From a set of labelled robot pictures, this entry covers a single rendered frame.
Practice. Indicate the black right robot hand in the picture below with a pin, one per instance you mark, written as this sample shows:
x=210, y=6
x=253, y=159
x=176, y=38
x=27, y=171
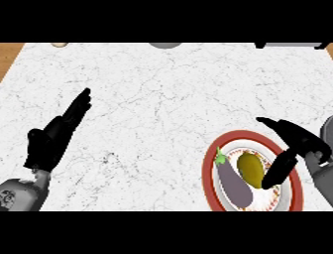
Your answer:
x=297, y=139

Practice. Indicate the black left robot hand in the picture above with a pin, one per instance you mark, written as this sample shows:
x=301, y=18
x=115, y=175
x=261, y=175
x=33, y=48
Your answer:
x=52, y=142

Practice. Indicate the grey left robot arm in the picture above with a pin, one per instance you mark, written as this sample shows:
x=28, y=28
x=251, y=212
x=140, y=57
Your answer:
x=18, y=195

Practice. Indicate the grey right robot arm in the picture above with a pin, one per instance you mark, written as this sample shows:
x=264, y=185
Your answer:
x=332, y=182

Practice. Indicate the yellow lemon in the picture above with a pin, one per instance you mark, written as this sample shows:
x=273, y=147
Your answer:
x=250, y=169

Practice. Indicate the red rimmed white plate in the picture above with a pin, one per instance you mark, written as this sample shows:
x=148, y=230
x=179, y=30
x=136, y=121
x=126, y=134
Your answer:
x=291, y=198

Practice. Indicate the purple eggplant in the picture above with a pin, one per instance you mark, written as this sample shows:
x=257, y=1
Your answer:
x=235, y=187

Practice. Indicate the grey appliance with black feet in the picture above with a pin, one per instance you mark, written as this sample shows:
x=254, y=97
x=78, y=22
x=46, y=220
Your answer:
x=291, y=44

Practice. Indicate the beige round object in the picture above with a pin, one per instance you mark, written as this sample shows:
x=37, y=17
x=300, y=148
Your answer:
x=59, y=44

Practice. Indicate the grey round object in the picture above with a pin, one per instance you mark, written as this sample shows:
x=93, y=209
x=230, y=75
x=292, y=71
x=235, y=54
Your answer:
x=166, y=45

